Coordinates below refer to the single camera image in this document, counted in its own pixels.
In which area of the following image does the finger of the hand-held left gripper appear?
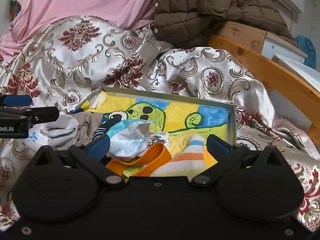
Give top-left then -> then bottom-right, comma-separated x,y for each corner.
0,106 -> 60,125
0,94 -> 33,107

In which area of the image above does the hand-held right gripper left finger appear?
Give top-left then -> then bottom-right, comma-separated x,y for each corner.
32,134 -> 125,187

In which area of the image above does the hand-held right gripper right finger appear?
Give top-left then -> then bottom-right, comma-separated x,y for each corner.
189,134 -> 288,187

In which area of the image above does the navy striped sock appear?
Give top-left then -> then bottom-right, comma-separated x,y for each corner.
91,121 -> 113,140

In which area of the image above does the white quilted cloth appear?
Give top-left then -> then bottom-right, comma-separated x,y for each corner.
24,115 -> 80,148

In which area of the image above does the blue white plastic packet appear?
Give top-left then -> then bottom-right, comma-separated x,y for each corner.
104,119 -> 155,159

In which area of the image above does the grey shallow box tray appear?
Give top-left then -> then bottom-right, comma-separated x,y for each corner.
74,87 -> 237,178

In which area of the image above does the striped yellow orange sock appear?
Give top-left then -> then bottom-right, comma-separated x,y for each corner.
150,134 -> 218,178

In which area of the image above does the orange rubber band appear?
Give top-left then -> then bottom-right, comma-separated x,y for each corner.
106,142 -> 173,178

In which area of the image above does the floral satin blanket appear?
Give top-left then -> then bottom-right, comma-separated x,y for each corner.
0,16 -> 320,233

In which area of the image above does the white panel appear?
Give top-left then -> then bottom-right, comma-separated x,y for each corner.
271,54 -> 320,93

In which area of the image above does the wooden box with white front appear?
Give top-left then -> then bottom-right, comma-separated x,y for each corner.
217,21 -> 308,63

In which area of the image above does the pink bed sheet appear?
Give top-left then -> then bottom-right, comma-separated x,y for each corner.
0,0 -> 160,63

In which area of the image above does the blue bag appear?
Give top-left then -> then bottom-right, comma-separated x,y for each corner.
294,35 -> 317,69

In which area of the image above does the brown quilted jacket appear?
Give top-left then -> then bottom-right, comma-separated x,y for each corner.
152,0 -> 300,49

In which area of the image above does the wooden bed frame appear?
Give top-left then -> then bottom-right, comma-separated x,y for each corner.
207,35 -> 320,140

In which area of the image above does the dark colourful wall poster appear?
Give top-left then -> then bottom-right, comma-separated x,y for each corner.
0,0 -> 22,23

